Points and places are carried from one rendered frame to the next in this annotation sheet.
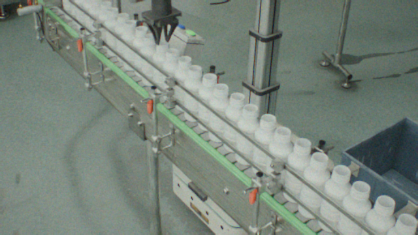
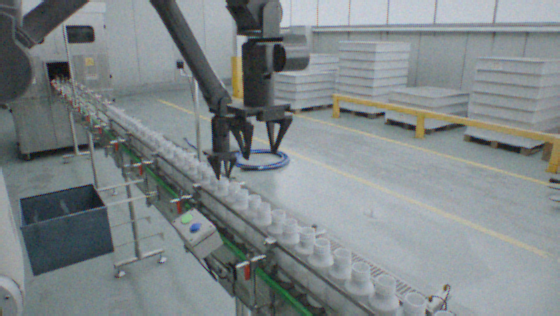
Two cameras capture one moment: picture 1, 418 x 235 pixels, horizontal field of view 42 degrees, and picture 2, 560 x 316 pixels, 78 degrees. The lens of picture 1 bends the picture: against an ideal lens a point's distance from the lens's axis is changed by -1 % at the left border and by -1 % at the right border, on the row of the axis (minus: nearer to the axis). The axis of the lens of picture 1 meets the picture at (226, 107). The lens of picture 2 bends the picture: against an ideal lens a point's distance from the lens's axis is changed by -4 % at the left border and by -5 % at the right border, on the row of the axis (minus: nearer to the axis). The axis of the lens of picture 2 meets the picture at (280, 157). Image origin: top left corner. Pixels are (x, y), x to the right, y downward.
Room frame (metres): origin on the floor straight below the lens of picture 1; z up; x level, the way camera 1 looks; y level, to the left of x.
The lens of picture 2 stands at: (2.53, 0.45, 1.61)
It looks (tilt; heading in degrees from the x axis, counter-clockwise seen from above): 18 degrees down; 183
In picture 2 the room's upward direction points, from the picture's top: straight up
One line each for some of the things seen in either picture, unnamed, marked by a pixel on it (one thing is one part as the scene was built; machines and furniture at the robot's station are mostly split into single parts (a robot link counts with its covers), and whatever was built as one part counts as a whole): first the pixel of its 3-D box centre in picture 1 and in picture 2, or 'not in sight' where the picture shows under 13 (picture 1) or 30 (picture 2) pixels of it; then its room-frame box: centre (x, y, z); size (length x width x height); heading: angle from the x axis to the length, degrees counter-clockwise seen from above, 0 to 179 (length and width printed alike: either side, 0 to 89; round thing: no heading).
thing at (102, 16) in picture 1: (108, 25); (289, 250); (1.72, 0.43, 1.08); 0.06 x 0.06 x 0.17
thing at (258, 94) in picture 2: not in sight; (258, 93); (1.89, 0.37, 1.51); 0.10 x 0.07 x 0.07; 130
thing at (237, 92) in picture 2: not in sight; (239, 76); (-7.51, -1.27, 0.55); 0.40 x 0.40 x 1.10; 40
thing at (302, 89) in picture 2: not in sight; (301, 90); (-5.93, 0.44, 0.42); 1.23 x 1.04 x 0.83; 131
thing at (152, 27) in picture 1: (160, 29); (223, 165); (1.44, 0.20, 1.21); 0.07 x 0.07 x 0.09; 40
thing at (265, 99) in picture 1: (257, 119); not in sight; (2.04, -0.15, 0.49); 0.13 x 0.13 x 0.40; 40
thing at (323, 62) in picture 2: not in sight; (313, 77); (-7.03, 0.74, 0.59); 1.25 x 1.03 x 1.17; 130
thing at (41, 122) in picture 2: not in sight; (56, 77); (-2.84, -3.36, 1.05); 1.60 x 1.40 x 2.10; 40
